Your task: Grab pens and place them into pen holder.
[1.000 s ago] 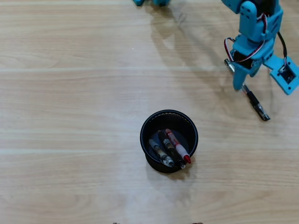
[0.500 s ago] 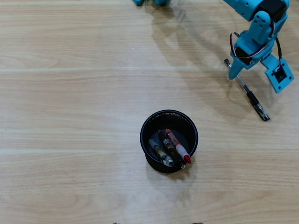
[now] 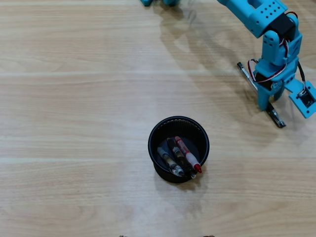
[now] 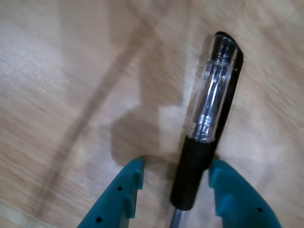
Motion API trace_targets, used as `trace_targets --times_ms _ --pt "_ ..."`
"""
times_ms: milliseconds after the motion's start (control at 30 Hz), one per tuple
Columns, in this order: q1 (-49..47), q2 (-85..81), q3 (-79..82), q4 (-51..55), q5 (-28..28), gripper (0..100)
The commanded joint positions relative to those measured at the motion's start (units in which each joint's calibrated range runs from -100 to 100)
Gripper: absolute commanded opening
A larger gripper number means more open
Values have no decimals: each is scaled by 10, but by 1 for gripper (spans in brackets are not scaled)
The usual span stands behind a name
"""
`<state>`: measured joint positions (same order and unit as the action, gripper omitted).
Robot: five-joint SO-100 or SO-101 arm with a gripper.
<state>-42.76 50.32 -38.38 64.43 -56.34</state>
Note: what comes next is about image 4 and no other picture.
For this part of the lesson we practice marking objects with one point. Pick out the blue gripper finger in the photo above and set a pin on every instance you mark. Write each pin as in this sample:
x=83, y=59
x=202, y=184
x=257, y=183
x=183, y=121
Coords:
x=242, y=204
x=114, y=204

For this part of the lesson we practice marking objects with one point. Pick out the clear capped black pen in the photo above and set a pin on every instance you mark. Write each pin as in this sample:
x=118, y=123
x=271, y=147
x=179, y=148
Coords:
x=190, y=171

